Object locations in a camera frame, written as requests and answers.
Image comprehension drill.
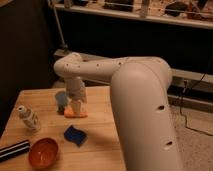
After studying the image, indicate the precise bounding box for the metal shelf rail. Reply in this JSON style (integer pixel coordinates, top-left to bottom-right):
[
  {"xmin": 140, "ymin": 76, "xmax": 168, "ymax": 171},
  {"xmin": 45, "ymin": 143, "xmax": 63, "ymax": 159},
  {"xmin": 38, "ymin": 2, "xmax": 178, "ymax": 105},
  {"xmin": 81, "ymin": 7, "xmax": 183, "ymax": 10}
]
[{"xmin": 55, "ymin": 4, "xmax": 213, "ymax": 30}]

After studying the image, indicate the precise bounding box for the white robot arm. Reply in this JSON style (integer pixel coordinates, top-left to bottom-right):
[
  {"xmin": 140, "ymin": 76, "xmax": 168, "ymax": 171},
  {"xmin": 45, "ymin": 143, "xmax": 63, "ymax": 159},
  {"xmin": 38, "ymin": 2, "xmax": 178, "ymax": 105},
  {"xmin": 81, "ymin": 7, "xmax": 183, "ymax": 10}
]
[{"xmin": 54, "ymin": 53, "xmax": 183, "ymax": 171}]

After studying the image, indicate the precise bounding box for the white patterned bottle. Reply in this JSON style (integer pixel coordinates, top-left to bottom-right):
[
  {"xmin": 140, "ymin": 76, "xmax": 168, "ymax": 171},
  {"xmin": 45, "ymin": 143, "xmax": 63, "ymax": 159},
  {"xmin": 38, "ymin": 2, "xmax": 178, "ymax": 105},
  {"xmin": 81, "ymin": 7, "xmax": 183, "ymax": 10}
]
[{"xmin": 17, "ymin": 105, "xmax": 41, "ymax": 132}]

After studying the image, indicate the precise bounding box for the black white striped cloth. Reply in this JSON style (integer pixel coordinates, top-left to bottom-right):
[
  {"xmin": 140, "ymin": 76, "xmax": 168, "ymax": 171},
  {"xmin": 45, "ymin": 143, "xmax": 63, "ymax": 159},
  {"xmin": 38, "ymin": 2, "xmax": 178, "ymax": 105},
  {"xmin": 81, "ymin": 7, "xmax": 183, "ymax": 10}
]
[{"xmin": 0, "ymin": 140, "xmax": 30, "ymax": 162}]

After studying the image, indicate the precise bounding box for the blue wavy sponge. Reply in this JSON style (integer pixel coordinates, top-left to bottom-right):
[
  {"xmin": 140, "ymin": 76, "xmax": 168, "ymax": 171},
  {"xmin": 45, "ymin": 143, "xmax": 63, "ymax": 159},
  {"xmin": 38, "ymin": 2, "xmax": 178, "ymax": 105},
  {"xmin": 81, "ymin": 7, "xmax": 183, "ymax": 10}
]
[{"xmin": 64, "ymin": 125, "xmax": 87, "ymax": 147}]

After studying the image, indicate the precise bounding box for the orange toy pepper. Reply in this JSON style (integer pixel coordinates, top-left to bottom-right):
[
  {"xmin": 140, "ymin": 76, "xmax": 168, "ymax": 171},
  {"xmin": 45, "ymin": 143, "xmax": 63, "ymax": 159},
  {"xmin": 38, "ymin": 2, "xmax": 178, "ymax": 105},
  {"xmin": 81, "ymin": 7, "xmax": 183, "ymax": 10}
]
[{"xmin": 64, "ymin": 109, "xmax": 87, "ymax": 118}]

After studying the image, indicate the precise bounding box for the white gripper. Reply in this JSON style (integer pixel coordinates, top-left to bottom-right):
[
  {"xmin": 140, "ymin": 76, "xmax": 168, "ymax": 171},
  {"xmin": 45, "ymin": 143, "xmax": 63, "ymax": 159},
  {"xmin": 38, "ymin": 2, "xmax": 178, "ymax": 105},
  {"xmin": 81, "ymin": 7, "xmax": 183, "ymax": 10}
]
[{"xmin": 66, "ymin": 77, "xmax": 87, "ymax": 116}]

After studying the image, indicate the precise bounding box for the orange-red bowl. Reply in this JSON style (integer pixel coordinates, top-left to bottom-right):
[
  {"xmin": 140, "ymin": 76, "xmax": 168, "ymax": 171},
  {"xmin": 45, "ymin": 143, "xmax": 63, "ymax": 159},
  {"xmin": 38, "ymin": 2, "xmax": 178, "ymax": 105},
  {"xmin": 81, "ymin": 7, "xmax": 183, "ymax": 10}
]
[{"xmin": 28, "ymin": 138, "xmax": 59, "ymax": 170}]

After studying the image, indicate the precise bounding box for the metal stand pole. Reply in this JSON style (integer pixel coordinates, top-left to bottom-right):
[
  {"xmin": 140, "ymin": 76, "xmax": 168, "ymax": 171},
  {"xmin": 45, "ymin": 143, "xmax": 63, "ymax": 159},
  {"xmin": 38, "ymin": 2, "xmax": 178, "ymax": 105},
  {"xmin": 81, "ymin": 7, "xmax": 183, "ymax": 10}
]
[{"xmin": 50, "ymin": 0, "xmax": 69, "ymax": 53}]

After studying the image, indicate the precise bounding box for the blue-grey cup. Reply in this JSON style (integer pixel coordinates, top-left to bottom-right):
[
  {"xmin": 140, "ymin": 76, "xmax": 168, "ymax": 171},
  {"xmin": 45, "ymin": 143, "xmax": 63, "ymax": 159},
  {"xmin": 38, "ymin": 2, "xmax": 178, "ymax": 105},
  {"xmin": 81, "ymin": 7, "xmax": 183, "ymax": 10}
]
[{"xmin": 55, "ymin": 91, "xmax": 68, "ymax": 115}]

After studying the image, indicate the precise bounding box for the black power cable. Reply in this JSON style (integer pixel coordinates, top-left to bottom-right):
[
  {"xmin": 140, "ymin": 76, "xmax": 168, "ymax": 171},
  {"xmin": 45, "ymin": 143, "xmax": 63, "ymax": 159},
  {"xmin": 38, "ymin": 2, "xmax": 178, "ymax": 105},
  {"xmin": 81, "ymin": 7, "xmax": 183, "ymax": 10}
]
[{"xmin": 179, "ymin": 56, "xmax": 213, "ymax": 137}]

